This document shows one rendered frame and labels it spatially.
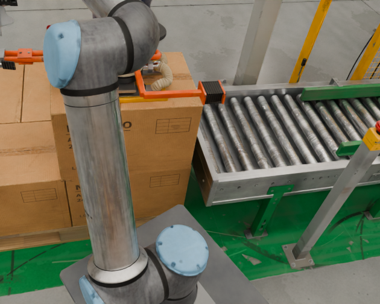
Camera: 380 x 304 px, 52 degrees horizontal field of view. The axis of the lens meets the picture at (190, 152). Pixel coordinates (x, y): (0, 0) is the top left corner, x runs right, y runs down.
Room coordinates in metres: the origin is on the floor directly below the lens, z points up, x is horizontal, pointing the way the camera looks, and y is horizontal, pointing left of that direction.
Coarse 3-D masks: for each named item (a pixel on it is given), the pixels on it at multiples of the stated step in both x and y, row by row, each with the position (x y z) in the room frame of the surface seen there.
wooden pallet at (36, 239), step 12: (156, 216) 1.21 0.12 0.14; (72, 228) 1.04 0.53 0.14; (84, 228) 1.06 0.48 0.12; (0, 240) 0.96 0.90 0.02; (12, 240) 0.97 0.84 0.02; (24, 240) 0.98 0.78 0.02; (36, 240) 0.99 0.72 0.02; (48, 240) 1.01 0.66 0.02; (60, 240) 1.02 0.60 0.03; (72, 240) 1.04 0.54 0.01
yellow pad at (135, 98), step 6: (144, 84) 1.25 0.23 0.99; (150, 84) 1.29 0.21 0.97; (138, 90) 1.23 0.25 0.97; (150, 90) 1.25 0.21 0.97; (162, 90) 1.27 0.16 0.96; (120, 96) 1.18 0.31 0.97; (126, 96) 1.18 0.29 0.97; (132, 96) 1.19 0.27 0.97; (138, 96) 1.20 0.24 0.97; (120, 102) 1.16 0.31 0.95; (126, 102) 1.17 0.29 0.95; (132, 102) 1.18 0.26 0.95; (138, 102) 1.19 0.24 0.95
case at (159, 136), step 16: (176, 64) 1.51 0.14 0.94; (144, 80) 1.34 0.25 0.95; (176, 80) 1.38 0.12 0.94; (192, 80) 1.41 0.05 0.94; (64, 112) 1.05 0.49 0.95; (128, 112) 1.13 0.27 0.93; (144, 112) 1.16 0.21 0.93; (160, 112) 1.18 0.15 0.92; (176, 112) 1.21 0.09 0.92; (192, 112) 1.23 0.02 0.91; (64, 128) 1.04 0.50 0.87; (128, 128) 1.13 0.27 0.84; (144, 128) 1.16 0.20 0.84; (160, 128) 1.18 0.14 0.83; (176, 128) 1.21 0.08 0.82; (192, 128) 1.24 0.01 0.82; (64, 144) 1.04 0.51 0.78; (128, 144) 1.13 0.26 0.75; (144, 144) 1.16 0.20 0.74; (160, 144) 1.19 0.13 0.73; (176, 144) 1.21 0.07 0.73; (192, 144) 1.24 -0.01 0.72; (64, 160) 1.04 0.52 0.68; (128, 160) 1.14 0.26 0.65; (144, 160) 1.16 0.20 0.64; (160, 160) 1.19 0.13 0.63; (176, 160) 1.22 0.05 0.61; (64, 176) 1.03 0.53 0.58
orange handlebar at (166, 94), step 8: (24, 48) 1.20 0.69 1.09; (8, 56) 1.16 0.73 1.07; (16, 56) 1.17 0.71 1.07; (24, 56) 1.15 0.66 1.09; (32, 56) 1.17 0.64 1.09; (40, 56) 1.18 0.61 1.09; (160, 56) 1.34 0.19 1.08; (24, 64) 1.14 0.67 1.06; (32, 64) 1.15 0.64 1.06; (136, 72) 1.19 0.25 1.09; (136, 80) 1.16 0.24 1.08; (144, 88) 1.11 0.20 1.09; (144, 96) 1.07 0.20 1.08; (152, 96) 1.08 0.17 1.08; (160, 96) 1.09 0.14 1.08; (168, 96) 1.10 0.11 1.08; (176, 96) 1.11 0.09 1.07; (184, 96) 1.12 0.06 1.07; (192, 96) 1.14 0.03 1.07; (200, 96) 1.15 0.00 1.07
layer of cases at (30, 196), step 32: (0, 96) 1.50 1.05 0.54; (32, 96) 1.55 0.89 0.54; (0, 128) 1.27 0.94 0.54; (32, 128) 1.31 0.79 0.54; (0, 160) 1.08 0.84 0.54; (32, 160) 1.11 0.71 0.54; (0, 192) 0.94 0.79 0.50; (32, 192) 0.99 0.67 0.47; (64, 192) 1.04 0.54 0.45; (160, 192) 1.21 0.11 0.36; (0, 224) 0.92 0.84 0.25; (32, 224) 0.97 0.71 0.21; (64, 224) 1.03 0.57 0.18
